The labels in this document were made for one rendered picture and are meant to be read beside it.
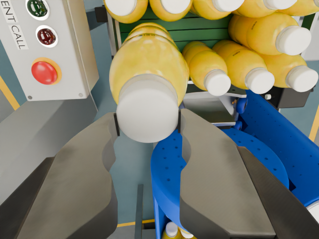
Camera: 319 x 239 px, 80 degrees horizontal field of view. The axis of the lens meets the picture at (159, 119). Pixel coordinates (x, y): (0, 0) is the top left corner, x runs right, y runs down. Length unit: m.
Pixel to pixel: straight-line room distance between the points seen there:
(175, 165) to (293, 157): 0.63
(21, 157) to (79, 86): 0.60
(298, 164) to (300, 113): 1.19
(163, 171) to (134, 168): 1.63
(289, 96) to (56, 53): 0.49
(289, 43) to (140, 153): 1.67
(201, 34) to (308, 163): 0.65
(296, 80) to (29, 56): 0.42
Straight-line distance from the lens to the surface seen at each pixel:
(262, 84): 0.37
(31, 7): 0.32
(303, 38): 0.37
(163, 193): 0.38
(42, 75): 0.34
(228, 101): 0.57
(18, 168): 0.89
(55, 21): 0.33
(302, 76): 0.40
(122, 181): 2.19
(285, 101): 0.55
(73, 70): 0.34
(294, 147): 0.99
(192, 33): 0.51
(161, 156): 0.44
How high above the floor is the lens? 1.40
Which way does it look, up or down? 58 degrees down
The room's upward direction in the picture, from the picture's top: 176 degrees clockwise
